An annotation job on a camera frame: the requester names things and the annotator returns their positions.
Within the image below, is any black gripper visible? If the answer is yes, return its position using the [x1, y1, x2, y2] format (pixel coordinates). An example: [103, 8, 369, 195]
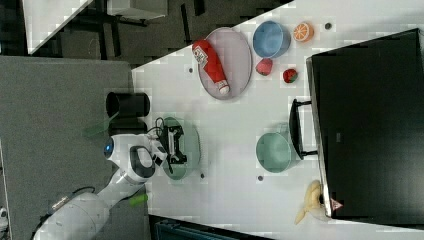
[160, 126, 187, 164]

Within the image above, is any green plastic strainer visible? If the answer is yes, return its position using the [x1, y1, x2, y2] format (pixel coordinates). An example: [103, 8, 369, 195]
[161, 117, 201, 180]

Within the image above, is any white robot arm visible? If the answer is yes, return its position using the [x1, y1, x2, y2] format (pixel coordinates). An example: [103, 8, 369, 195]
[31, 125, 186, 240]

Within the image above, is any small black pan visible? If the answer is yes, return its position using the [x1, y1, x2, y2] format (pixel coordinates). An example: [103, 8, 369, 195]
[108, 118, 147, 136]

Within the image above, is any green ball toy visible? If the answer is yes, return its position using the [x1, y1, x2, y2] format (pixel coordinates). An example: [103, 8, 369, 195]
[129, 194, 149, 206]

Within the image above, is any green spatula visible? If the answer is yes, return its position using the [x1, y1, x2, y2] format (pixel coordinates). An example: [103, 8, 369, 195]
[82, 113, 119, 137]

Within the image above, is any red ketchup bottle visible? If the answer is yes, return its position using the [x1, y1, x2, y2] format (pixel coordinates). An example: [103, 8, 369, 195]
[192, 39, 230, 95]

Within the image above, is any green cup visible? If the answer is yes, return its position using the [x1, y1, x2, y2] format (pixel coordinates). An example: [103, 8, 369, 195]
[256, 122, 296, 173]

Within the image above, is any grey oval plate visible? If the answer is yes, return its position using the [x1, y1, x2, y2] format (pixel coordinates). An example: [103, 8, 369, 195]
[198, 27, 252, 100]

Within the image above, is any pink strawberry toy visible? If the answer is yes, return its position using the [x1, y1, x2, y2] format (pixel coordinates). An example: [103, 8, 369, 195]
[255, 58, 273, 76]

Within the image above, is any red strawberry toy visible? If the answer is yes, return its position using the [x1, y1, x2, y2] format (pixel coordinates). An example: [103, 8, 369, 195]
[283, 68, 298, 83]

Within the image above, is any blue bowl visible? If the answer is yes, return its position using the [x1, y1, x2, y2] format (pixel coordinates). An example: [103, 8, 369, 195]
[253, 21, 291, 59]

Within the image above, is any yellow banana toy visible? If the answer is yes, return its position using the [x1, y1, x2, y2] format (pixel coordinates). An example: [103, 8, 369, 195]
[294, 180, 329, 224]

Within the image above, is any orange slice toy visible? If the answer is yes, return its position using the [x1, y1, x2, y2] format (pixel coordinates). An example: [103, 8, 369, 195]
[293, 22, 314, 42]

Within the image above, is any white side table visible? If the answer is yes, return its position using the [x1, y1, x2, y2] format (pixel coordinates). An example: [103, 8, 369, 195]
[21, 0, 94, 54]

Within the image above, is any black toaster oven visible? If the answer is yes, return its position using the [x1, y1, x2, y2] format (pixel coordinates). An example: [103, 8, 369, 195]
[306, 29, 424, 229]

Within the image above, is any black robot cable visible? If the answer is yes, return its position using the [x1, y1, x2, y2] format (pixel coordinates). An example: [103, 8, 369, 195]
[146, 116, 174, 174]

